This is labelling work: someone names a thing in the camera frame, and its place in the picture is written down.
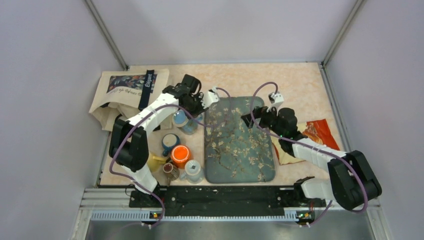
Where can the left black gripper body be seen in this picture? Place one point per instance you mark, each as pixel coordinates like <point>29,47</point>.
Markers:
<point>194,106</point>

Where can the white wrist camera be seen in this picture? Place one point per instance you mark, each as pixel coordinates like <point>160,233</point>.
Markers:
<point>209,98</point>
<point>276,100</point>

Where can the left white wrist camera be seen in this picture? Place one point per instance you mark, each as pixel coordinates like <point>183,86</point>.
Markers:
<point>209,98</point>

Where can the orange cream snack bag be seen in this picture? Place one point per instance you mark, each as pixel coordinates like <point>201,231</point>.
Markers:
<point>317,130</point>

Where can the aluminium frame rail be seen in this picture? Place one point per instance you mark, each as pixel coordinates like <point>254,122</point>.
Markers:
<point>111,204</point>

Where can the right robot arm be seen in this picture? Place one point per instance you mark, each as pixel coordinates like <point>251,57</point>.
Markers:
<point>351,182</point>

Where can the floral blue serving tray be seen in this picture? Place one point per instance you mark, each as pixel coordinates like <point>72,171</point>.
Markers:
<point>234,153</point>

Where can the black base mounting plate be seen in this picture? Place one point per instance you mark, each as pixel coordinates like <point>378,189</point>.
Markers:
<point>269,203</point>

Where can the brown striped mug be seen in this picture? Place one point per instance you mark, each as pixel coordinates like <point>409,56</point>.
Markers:
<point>171,172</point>

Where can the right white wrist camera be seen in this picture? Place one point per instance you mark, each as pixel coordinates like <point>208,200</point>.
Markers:
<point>276,100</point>

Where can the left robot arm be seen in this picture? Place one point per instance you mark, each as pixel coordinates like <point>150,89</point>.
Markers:
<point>129,146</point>

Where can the dark blue mug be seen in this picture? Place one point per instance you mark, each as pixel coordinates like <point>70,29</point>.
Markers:
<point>168,142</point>

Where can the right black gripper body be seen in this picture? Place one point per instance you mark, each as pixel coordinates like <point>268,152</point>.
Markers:
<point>268,119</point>

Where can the orange mug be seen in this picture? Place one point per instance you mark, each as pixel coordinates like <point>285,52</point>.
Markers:
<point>180,155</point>

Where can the light blue mug yellow inside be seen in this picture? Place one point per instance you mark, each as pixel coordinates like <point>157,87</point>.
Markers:
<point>185,124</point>

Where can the beige canvas tote bag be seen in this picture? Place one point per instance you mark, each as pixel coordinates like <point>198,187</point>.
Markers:
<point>124,94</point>

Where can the pale grey mug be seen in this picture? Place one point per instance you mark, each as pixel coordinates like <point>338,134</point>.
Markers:
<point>193,172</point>

